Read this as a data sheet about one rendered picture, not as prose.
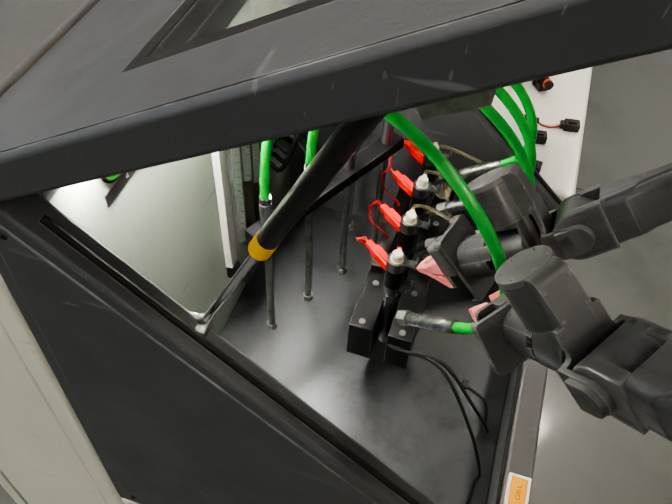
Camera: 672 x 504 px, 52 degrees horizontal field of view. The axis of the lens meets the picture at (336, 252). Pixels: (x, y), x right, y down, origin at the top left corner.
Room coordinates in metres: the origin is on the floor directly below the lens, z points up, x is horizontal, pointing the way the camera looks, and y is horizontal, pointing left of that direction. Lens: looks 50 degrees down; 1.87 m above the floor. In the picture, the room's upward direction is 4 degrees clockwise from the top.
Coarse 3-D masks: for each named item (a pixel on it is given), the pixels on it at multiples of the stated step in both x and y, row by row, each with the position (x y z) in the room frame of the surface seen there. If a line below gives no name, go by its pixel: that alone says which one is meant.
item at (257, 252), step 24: (360, 120) 0.31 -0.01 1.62; (336, 144) 0.31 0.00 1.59; (360, 144) 0.31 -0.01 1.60; (312, 168) 0.32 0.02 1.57; (336, 168) 0.32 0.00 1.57; (288, 192) 0.33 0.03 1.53; (312, 192) 0.32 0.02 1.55; (288, 216) 0.33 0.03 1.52; (264, 240) 0.33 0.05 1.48; (192, 312) 0.38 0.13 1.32
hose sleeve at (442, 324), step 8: (408, 312) 0.53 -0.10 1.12; (408, 320) 0.52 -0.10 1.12; (416, 320) 0.51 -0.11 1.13; (424, 320) 0.51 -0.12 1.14; (432, 320) 0.50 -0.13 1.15; (440, 320) 0.50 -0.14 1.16; (448, 320) 0.49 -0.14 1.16; (456, 320) 0.49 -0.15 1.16; (432, 328) 0.49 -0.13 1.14; (440, 328) 0.49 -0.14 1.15; (448, 328) 0.48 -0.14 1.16
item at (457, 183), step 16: (400, 128) 0.55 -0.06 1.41; (416, 128) 0.55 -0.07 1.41; (416, 144) 0.54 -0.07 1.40; (432, 144) 0.54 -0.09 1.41; (432, 160) 0.52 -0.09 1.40; (448, 176) 0.51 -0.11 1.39; (464, 192) 0.50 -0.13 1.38; (480, 208) 0.49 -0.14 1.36; (480, 224) 0.48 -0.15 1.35; (496, 240) 0.47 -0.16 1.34; (496, 256) 0.47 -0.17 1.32
